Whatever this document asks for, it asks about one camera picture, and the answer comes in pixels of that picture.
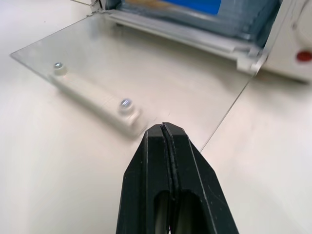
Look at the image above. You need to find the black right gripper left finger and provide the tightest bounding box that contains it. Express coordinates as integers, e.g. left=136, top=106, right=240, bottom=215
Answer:
left=116, top=124, right=176, bottom=234

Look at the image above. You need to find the white door handle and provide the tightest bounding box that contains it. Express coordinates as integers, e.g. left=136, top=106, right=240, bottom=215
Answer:
left=47, top=69, right=143, bottom=140

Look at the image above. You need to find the red oven indicator light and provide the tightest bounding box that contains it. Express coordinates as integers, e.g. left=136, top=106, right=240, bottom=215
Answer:
left=295, top=50, right=312, bottom=63

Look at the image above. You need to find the blue food container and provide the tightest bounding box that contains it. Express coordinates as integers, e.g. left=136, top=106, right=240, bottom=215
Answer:
left=123, top=0, right=229, bottom=17

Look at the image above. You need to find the clear toaster oven door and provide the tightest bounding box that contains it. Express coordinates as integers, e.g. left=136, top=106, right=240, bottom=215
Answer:
left=9, top=9, right=268, bottom=153

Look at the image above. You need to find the white toaster oven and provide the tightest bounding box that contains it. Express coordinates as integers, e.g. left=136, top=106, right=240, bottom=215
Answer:
left=90, top=0, right=312, bottom=85

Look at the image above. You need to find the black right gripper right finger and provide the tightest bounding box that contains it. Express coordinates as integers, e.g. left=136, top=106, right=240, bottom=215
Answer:
left=161, top=122, right=240, bottom=234

